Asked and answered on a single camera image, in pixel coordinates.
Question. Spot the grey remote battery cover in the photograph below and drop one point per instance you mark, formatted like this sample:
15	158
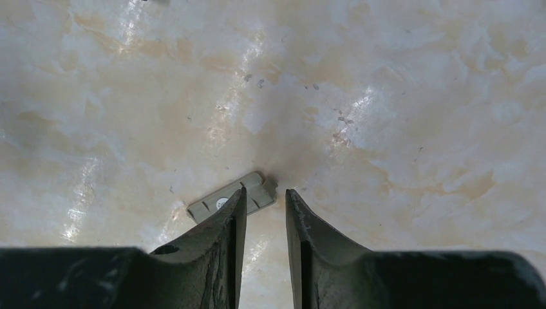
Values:
261	192

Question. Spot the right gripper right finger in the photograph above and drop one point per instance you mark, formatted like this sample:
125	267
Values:
329	270

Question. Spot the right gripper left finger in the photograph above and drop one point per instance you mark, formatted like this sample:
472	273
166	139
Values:
200	269

